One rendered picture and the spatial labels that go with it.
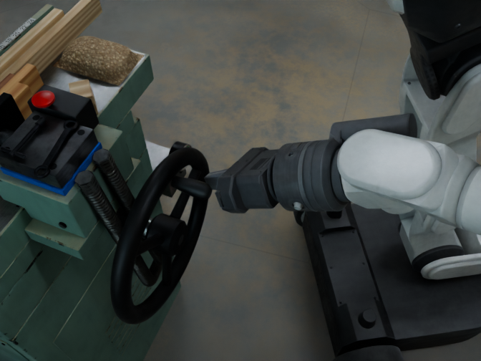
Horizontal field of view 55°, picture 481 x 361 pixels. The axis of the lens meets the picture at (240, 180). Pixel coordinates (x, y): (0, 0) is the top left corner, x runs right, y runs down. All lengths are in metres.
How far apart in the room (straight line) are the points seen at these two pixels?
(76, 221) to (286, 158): 0.30
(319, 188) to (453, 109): 0.36
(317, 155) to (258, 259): 1.11
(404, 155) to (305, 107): 1.63
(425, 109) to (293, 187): 0.43
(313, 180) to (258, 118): 1.50
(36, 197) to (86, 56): 0.31
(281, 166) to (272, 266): 1.08
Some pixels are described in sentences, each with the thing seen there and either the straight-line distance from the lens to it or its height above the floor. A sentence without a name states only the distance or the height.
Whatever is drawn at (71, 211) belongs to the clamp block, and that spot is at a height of 0.94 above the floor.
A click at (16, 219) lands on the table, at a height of 0.90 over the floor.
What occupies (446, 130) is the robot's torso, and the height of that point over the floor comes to 0.87.
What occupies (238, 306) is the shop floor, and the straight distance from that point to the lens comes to 1.56.
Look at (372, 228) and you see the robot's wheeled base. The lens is 1.55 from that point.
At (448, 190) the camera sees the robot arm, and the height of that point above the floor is 1.10.
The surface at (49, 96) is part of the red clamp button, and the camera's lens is 0.68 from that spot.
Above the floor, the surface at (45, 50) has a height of 0.93.
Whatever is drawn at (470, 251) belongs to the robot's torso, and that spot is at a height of 0.28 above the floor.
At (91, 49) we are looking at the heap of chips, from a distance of 0.89.
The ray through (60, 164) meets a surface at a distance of 0.62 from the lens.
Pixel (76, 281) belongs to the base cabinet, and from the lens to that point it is 0.94.
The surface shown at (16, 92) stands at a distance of 0.79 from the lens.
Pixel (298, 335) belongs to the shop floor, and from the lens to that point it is 1.54.
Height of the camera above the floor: 1.45
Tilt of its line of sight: 53 degrees down
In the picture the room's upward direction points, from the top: straight up
